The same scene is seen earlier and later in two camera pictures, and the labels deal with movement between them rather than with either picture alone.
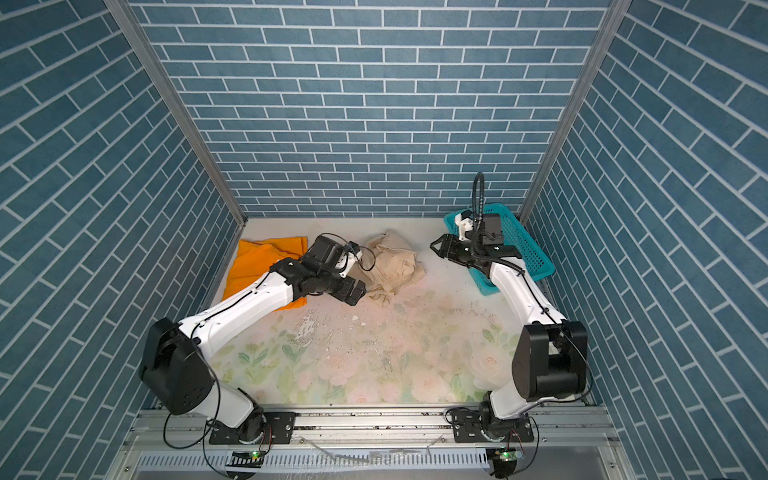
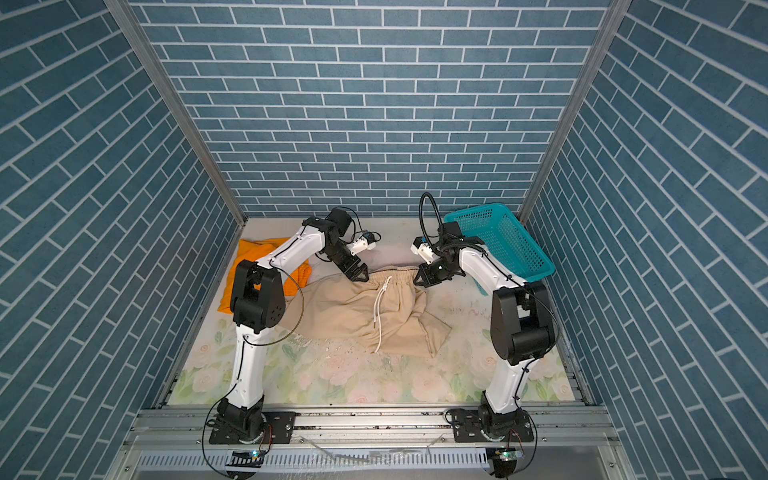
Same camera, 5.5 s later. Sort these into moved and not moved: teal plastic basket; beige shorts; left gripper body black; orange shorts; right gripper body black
Moved: right gripper body black; beige shorts; left gripper body black
Not moved: teal plastic basket; orange shorts
